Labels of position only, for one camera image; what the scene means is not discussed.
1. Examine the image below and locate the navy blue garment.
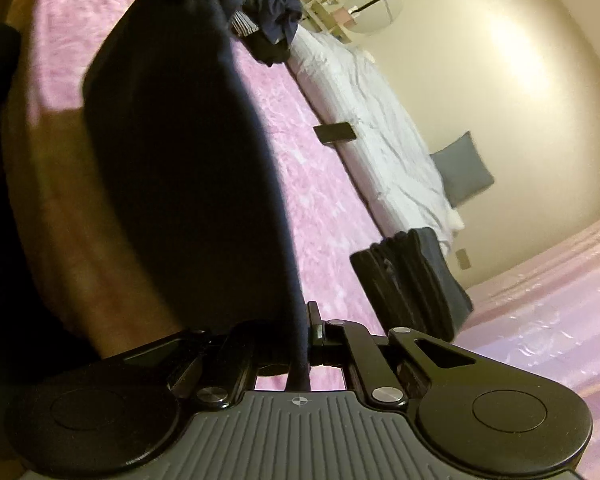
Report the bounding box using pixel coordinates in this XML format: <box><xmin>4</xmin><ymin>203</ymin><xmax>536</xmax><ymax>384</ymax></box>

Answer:
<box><xmin>83</xmin><ymin>0</ymin><xmax>310</xmax><ymax>391</ymax></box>

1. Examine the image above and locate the stack of folded dark clothes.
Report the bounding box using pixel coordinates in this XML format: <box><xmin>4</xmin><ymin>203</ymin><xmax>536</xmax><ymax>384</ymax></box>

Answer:
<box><xmin>350</xmin><ymin>228</ymin><xmax>474</xmax><ymax>342</ymax></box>

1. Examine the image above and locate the pile of dark clothes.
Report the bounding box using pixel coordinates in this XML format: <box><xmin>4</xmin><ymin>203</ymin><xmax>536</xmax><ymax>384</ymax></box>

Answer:
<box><xmin>230</xmin><ymin>0</ymin><xmax>303</xmax><ymax>66</ymax></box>

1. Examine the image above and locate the grey pillow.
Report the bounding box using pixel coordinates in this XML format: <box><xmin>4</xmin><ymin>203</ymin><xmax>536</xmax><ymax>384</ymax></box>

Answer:
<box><xmin>431</xmin><ymin>131</ymin><xmax>494</xmax><ymax>207</ymax></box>

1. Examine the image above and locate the white striped duvet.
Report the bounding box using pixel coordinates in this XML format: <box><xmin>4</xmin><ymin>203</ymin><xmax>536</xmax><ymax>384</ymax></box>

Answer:
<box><xmin>288</xmin><ymin>27</ymin><xmax>464</xmax><ymax>254</ymax></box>

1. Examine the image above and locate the black smartphone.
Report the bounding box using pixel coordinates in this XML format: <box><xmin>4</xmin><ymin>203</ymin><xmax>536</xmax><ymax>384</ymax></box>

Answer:
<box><xmin>313</xmin><ymin>122</ymin><xmax>358</xmax><ymax>145</ymax></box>

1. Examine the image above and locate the pink box on table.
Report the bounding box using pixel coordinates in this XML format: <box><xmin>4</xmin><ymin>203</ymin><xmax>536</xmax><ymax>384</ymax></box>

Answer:
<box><xmin>332</xmin><ymin>8</ymin><xmax>356</xmax><ymax>30</ymax></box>

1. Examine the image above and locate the round mirror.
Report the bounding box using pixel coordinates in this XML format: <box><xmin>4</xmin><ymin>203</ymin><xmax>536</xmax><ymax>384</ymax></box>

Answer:
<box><xmin>343</xmin><ymin>0</ymin><xmax>403</xmax><ymax>35</ymax></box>

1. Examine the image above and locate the cream dressing table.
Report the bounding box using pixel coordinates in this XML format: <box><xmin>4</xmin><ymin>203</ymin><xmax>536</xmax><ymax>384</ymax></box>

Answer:
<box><xmin>301</xmin><ymin>0</ymin><xmax>363</xmax><ymax>44</ymax></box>

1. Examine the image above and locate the wall socket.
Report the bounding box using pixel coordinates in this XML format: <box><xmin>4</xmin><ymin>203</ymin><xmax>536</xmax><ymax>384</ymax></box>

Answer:
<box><xmin>455</xmin><ymin>249</ymin><xmax>471</xmax><ymax>270</ymax></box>

